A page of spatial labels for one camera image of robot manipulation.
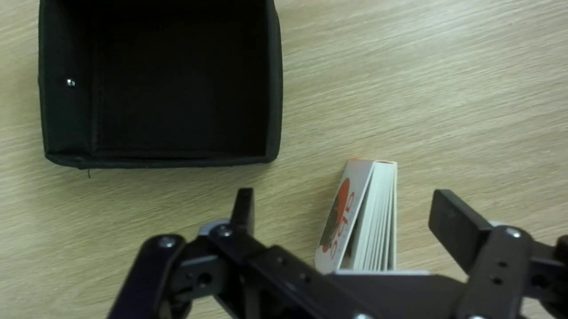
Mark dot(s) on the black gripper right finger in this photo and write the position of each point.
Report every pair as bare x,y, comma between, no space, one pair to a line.
502,266

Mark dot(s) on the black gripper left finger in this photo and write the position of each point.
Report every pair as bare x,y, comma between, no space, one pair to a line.
236,271

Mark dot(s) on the white book with red circle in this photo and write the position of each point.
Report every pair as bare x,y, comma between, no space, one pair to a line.
369,218

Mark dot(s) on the black fabric box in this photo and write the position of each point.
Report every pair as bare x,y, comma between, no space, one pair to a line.
160,81

